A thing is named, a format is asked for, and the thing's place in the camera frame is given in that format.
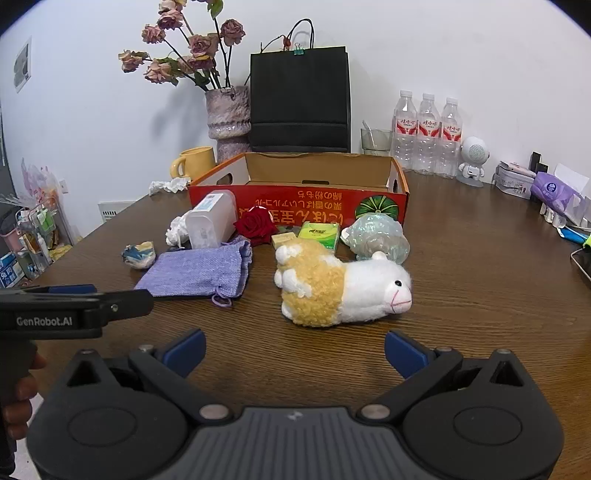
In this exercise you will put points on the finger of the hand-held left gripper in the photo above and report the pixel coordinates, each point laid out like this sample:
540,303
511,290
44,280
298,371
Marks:
71,290
127,304

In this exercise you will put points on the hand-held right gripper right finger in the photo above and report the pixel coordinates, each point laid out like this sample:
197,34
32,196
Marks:
406,353

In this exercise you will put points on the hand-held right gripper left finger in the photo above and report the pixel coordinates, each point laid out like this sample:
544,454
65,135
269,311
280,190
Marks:
184,351

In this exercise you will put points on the white and tan plush toy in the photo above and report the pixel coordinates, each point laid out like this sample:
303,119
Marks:
332,286

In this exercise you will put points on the white plastic container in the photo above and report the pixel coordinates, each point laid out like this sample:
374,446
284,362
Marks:
210,221

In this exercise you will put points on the iridescent glitter shell toy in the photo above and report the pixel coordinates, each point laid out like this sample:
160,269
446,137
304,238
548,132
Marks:
376,235

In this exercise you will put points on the red rose flower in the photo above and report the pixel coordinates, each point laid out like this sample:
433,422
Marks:
254,226

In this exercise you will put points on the green tissue packet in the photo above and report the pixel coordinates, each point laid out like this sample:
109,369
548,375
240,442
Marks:
318,233

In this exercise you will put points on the red cardboard box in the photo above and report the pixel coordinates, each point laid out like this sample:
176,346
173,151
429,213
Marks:
323,199

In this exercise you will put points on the person's left hand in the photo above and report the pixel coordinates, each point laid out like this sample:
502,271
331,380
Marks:
21,401

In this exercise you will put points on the blue and white small object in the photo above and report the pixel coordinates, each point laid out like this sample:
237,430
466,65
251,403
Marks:
138,254

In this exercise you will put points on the cluttered storage rack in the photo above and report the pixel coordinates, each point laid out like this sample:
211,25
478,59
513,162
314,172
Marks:
27,249

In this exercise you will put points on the purple fabric pouch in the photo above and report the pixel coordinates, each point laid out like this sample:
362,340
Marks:
194,272

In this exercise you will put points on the white vented appliance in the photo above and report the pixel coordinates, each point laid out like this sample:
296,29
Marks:
113,210

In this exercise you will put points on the pink printed bag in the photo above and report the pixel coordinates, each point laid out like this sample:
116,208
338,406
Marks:
39,182

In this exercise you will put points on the crumpled white tissue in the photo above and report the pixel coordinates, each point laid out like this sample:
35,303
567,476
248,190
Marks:
168,185

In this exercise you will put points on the small yellow soap block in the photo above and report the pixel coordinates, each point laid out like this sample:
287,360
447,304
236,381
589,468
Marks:
282,240

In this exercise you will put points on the yellow mug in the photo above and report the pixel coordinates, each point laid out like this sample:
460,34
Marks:
198,161

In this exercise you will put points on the printed tin box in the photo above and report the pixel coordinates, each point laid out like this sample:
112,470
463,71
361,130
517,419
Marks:
512,187

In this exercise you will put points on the dark tablet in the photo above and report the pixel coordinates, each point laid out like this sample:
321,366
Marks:
584,265

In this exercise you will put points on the white robot speaker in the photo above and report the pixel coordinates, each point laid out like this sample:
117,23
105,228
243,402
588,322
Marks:
475,154

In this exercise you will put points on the yellow green highlighter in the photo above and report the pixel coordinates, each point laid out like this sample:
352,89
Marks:
587,242

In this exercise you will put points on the clear glass cup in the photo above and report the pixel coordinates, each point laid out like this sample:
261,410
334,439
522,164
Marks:
376,143

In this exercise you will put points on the mottled pink ceramic vase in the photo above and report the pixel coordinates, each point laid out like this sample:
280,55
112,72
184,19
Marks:
226,115

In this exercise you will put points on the pink and white small case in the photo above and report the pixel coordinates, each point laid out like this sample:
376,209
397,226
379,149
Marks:
517,168

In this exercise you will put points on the clear water bottle red label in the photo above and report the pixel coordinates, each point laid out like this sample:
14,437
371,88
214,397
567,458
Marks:
405,134
428,136
451,138

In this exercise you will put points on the purple tissue pack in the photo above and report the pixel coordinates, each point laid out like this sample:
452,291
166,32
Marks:
551,189

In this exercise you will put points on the white plastic spoon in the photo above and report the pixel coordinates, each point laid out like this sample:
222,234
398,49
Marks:
367,127

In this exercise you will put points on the black rectangular object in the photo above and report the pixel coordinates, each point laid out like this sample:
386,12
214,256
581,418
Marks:
538,161

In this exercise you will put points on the dried rose bouquet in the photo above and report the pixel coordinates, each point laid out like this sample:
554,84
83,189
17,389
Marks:
203,46

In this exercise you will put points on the black paper bag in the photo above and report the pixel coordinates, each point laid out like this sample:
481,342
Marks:
300,92

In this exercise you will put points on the dry twig with red bud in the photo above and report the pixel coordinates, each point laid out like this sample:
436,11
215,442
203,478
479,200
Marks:
286,42

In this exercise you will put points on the green binder clip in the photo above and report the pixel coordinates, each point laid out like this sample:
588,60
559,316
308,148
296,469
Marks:
298,50

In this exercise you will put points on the white wall socket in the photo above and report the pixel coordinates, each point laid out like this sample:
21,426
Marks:
64,185

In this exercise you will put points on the wall photo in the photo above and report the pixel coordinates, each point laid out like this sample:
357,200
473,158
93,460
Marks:
22,64

